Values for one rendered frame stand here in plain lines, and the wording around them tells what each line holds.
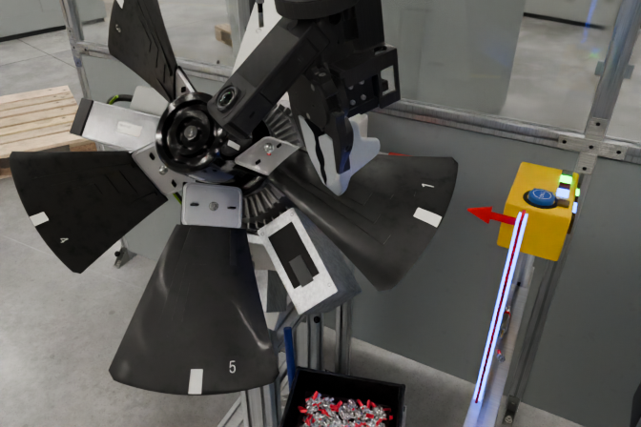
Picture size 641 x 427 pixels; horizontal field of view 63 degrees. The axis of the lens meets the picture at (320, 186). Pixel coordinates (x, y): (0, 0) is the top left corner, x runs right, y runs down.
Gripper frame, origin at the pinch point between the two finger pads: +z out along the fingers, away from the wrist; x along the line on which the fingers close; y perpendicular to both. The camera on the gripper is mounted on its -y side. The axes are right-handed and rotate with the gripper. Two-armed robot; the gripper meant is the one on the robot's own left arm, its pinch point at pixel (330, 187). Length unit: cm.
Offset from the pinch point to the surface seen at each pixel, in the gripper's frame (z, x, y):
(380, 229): 11.2, 1.5, 6.3
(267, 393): 76, 32, -10
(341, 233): 10.7, 3.5, 1.9
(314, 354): 90, 44, 7
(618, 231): 66, 10, 80
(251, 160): 6.9, 20.6, -1.1
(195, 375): 27.0, 9.5, -20.7
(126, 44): -2, 57, -6
